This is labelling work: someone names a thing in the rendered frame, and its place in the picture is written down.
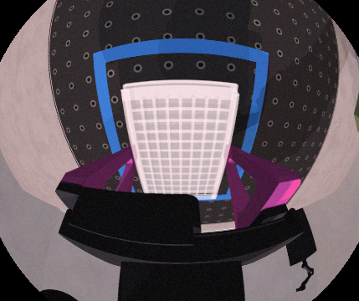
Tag blue tape outline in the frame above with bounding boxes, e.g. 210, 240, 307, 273
93, 38, 269, 154

